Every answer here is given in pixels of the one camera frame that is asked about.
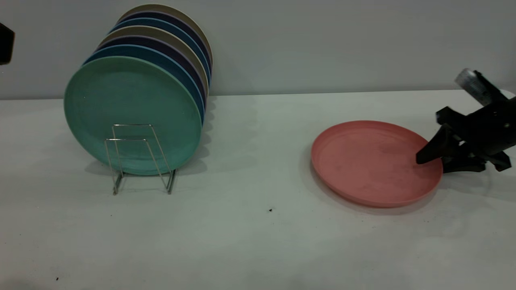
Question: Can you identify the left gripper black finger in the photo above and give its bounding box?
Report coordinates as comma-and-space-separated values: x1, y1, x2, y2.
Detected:
0, 22, 15, 66

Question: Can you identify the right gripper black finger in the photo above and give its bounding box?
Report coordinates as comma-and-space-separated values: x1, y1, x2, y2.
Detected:
416, 125, 460, 165
443, 156, 486, 174

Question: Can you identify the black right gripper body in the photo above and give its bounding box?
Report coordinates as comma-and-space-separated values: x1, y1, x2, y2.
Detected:
436, 99, 516, 172

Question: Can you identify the pink round plastic plate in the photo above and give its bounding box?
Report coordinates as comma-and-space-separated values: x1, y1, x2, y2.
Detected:
311, 120, 443, 209

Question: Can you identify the green round plastic plate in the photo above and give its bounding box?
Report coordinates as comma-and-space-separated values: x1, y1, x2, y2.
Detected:
64, 56, 203, 176

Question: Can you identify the beige round plastic plate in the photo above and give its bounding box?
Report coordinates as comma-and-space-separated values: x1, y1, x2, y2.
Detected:
117, 4, 213, 65
98, 25, 210, 97

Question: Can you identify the blue round plastic plate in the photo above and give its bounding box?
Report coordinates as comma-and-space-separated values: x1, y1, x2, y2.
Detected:
83, 44, 206, 126
108, 17, 212, 81

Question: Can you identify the dark purple round plate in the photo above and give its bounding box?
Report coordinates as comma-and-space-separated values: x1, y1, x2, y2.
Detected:
117, 11, 213, 71
96, 35, 208, 109

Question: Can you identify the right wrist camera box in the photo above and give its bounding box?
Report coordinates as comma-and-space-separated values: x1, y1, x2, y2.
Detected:
455, 68, 509, 106

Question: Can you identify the metal wire plate rack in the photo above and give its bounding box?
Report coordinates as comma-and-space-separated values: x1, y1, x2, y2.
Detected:
105, 124, 178, 196

